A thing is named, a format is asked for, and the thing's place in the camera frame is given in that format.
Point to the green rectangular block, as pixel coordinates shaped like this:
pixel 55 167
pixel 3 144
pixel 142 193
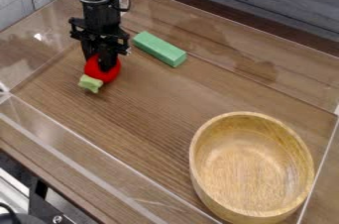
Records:
pixel 161 49

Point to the clear acrylic enclosure wall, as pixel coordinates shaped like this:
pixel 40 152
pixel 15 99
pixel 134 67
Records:
pixel 109 189

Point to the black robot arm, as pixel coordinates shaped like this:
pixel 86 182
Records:
pixel 98 31

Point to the red plush tomato green stem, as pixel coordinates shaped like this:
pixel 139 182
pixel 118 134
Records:
pixel 95 78

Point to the black metal table frame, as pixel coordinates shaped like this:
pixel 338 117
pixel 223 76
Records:
pixel 40 193

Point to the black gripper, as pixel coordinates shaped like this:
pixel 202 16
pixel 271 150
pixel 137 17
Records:
pixel 98 28

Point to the wooden bowl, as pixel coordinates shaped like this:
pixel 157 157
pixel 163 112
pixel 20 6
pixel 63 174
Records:
pixel 251 168

